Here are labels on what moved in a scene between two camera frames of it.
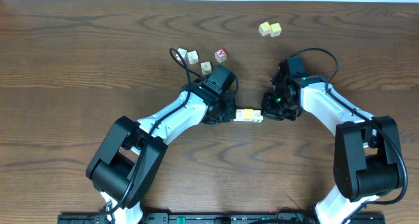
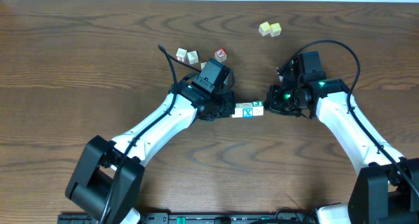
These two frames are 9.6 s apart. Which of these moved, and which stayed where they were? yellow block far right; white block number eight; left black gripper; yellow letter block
Moved: white block number eight
Stayed: yellow block far right; left black gripper; yellow letter block
